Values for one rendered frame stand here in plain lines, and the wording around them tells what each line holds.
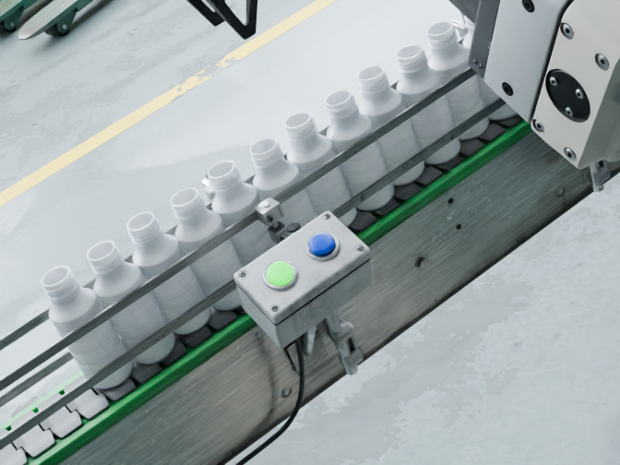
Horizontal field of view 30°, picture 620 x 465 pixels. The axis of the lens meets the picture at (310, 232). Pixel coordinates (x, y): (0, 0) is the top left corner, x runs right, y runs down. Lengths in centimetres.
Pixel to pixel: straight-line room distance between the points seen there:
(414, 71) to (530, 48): 82
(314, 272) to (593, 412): 136
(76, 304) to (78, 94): 335
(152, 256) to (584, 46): 83
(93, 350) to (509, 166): 62
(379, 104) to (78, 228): 242
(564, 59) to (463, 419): 199
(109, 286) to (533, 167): 63
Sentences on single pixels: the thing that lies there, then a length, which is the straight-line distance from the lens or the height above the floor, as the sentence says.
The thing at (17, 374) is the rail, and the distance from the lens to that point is 136.
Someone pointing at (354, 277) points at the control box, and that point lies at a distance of 132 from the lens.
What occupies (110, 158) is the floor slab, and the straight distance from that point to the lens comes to 414.
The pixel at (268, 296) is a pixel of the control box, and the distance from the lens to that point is 129.
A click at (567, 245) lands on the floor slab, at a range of 299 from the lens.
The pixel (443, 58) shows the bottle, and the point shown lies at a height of 113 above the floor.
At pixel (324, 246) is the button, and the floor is 112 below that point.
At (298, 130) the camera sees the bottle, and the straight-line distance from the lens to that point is 144.
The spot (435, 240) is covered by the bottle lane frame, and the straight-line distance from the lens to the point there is 158.
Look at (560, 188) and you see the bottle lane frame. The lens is 171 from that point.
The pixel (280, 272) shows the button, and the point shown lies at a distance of 129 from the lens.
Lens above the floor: 187
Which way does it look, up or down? 34 degrees down
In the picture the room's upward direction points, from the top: 22 degrees counter-clockwise
